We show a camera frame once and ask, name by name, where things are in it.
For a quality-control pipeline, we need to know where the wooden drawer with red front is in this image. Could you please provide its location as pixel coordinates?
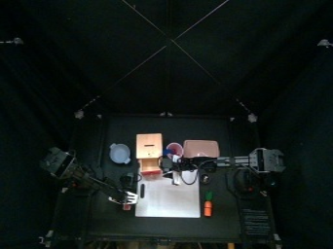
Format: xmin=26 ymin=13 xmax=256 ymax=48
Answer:
xmin=138 ymin=158 xmax=163 ymax=177

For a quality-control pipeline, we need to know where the wooden drawer cabinet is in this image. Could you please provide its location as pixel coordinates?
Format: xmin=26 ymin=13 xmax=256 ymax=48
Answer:
xmin=135 ymin=132 xmax=165 ymax=160

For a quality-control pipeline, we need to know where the pink cup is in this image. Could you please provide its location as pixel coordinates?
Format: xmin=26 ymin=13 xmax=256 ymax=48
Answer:
xmin=166 ymin=142 xmax=185 ymax=159

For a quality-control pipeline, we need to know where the pink rectangular tray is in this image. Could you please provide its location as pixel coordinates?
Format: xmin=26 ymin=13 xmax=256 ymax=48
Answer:
xmin=182 ymin=139 xmax=221 ymax=159

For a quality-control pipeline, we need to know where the white cutting board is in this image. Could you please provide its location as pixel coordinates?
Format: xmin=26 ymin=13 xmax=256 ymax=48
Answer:
xmin=134 ymin=168 xmax=202 ymax=219

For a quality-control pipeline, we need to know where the light blue toy pot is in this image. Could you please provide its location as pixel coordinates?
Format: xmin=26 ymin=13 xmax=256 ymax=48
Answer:
xmin=109 ymin=142 xmax=133 ymax=165

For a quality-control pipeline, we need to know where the orange toy carrot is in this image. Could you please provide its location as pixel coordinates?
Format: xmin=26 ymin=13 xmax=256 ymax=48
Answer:
xmin=204 ymin=191 xmax=214 ymax=218

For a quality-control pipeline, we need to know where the black label sheet white text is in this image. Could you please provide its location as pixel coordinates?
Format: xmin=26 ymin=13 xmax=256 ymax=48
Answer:
xmin=241 ymin=207 xmax=272 ymax=239

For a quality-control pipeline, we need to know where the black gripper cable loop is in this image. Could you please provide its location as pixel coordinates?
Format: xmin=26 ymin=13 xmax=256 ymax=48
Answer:
xmin=178 ymin=166 xmax=202 ymax=187

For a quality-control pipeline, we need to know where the white diagonal frame cord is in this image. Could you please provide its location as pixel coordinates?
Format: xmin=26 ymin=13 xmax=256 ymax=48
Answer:
xmin=121 ymin=0 xmax=258 ymax=121
xmin=75 ymin=0 xmax=232 ymax=116

